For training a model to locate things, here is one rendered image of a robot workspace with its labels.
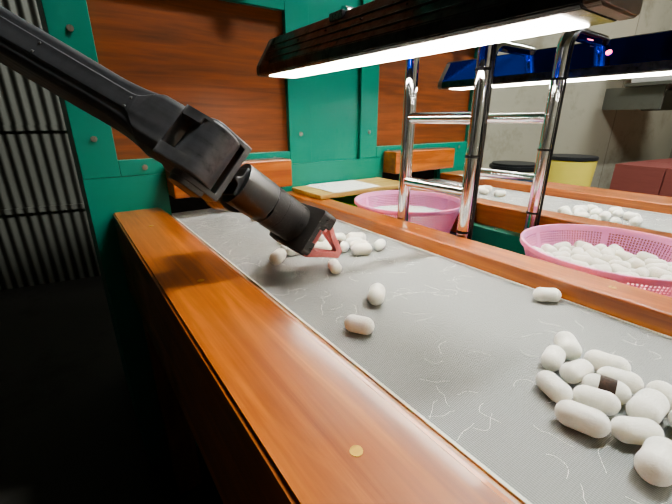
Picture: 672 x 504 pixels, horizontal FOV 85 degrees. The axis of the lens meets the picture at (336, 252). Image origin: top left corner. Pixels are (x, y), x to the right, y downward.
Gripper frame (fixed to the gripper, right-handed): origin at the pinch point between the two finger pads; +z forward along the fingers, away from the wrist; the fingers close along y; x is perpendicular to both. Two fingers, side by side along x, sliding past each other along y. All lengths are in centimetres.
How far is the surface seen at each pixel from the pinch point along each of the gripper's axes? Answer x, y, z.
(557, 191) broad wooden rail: -53, 6, 65
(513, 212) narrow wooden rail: -30.7, -1.1, 37.9
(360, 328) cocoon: 7.3, -18.9, -7.1
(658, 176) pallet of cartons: -259, 75, 368
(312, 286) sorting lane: 6.4, -5.2, -4.6
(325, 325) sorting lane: 9.2, -14.7, -7.7
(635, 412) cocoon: 1.6, -39.9, 0.0
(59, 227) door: 58, 226, -11
